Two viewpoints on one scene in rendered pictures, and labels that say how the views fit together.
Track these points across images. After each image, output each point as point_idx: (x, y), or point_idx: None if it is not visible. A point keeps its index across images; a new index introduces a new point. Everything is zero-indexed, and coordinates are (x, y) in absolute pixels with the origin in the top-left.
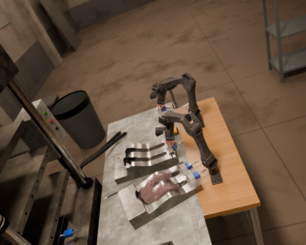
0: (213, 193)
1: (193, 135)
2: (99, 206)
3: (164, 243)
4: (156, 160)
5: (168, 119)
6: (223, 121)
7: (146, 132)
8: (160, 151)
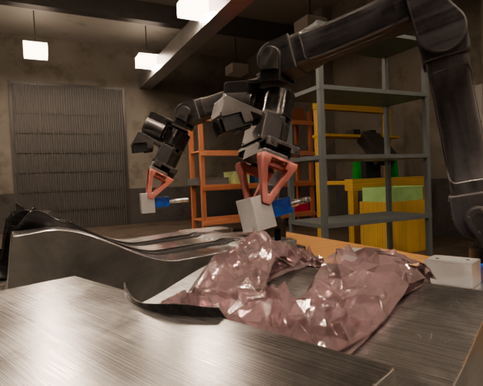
0: None
1: (462, 39)
2: None
3: None
4: (195, 251)
5: (301, 46)
6: (353, 243)
7: None
8: (201, 240)
